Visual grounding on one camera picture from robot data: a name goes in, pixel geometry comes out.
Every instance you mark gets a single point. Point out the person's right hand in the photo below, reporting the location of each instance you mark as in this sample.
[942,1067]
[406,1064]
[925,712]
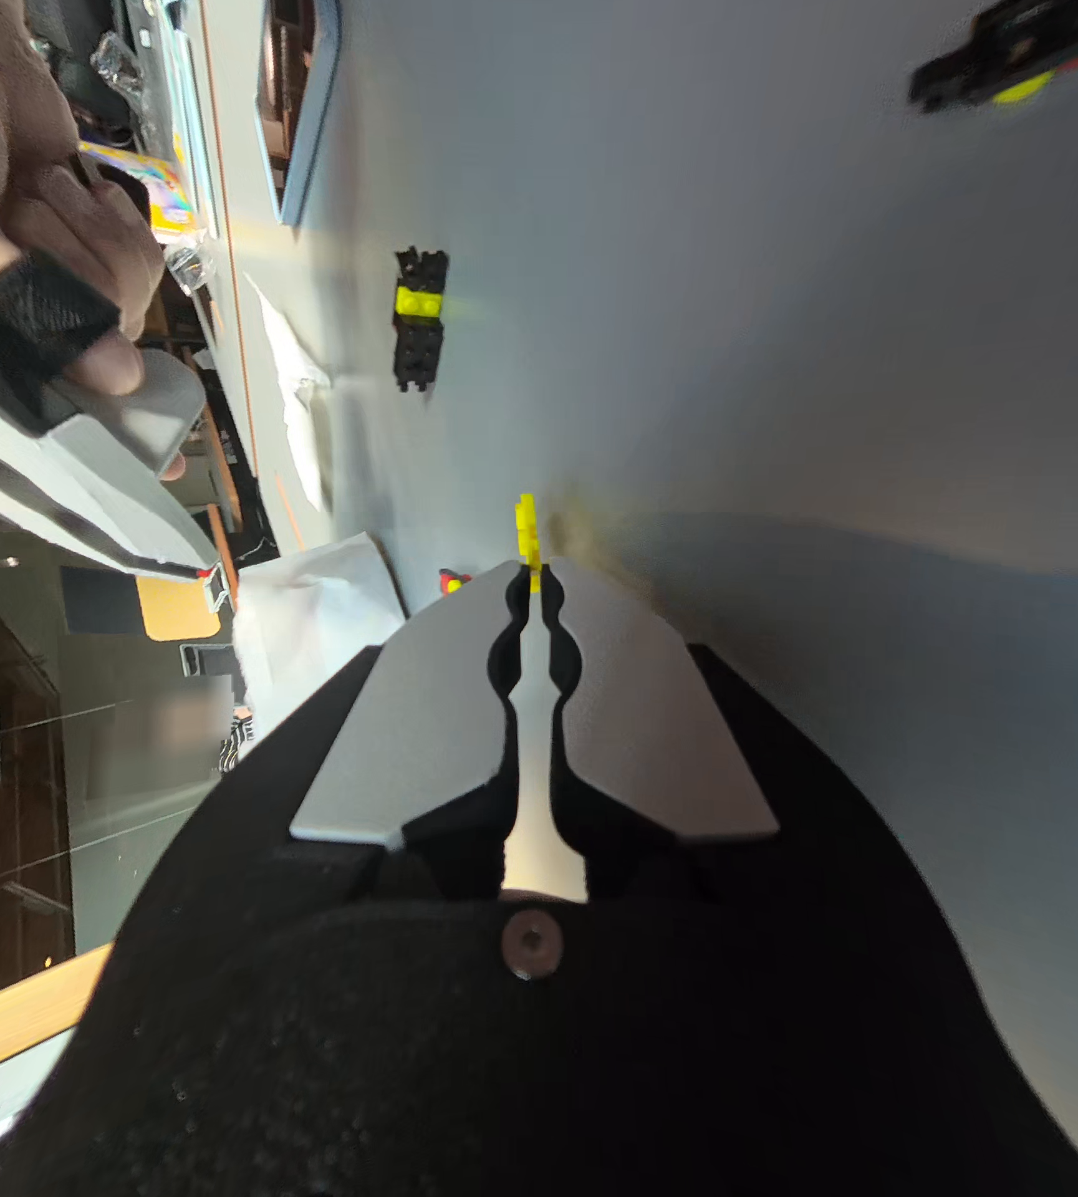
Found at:
[35,169]

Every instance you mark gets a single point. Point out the large plain white paper bag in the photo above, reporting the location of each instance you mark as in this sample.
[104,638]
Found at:
[296,393]

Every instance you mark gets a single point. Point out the black lego bracket yellow stud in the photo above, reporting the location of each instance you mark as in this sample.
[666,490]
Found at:
[421,317]

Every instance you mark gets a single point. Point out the black red yellow lego build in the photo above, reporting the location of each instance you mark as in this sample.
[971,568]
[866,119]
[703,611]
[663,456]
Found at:
[1026,47]

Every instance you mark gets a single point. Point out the black smartphone blue case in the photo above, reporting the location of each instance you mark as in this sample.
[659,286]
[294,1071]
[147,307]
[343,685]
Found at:
[305,93]

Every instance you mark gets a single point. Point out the torn printed white paper bag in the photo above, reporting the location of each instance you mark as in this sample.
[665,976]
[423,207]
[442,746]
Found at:
[315,608]

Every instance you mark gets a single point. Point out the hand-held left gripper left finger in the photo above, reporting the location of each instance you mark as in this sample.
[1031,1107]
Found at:
[408,739]

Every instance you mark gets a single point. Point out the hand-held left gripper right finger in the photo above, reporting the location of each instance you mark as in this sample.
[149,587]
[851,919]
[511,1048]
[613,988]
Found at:
[670,739]

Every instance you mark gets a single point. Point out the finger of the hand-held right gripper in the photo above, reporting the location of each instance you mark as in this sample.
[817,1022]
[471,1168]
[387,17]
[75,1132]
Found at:
[109,505]

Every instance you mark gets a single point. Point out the wooden seat chair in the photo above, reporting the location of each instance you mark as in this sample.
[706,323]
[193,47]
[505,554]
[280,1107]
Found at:
[180,608]

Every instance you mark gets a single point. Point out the yellow red lego wing piece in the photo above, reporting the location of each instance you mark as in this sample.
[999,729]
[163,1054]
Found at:
[450,583]

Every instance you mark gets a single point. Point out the striped black white cloth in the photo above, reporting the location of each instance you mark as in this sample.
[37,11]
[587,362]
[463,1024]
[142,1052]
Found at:
[237,739]

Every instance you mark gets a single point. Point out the small yellow lego plate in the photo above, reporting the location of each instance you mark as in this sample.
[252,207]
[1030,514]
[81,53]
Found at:
[528,533]

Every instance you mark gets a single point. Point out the light wooden beam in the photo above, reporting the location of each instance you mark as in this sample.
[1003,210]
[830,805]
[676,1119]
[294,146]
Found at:
[16,1018]

